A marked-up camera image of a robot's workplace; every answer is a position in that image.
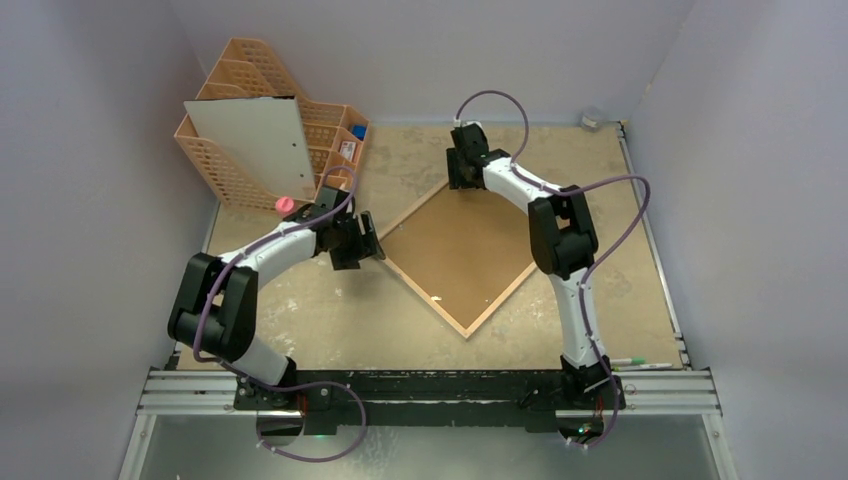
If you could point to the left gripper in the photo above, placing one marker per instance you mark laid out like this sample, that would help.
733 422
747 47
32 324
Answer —
365 245

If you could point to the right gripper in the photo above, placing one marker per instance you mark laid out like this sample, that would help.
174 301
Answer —
462 171

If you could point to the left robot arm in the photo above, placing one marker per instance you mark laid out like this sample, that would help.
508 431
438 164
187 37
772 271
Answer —
215 310

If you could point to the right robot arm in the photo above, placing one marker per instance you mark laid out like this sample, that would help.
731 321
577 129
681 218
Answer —
563 243

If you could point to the pink capped small bottle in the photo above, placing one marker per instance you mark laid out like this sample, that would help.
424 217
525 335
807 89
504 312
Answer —
285 205

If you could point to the red white small box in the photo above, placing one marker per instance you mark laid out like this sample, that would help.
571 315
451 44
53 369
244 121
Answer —
348 149

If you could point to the orange plastic desk organizer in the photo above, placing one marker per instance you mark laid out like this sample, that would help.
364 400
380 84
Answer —
249 67

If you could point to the blue item in organizer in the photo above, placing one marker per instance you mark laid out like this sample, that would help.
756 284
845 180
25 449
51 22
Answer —
359 131

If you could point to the small clear jar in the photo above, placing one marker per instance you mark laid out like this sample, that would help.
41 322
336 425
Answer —
592 119

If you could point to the white board in organizer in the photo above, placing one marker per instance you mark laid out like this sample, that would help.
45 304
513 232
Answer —
262 135

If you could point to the green capped marker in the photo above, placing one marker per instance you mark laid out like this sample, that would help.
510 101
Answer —
631 361

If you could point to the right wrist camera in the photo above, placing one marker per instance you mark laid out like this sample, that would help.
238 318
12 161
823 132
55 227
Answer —
459 123

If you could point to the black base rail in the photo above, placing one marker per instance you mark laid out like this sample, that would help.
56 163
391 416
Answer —
534 400

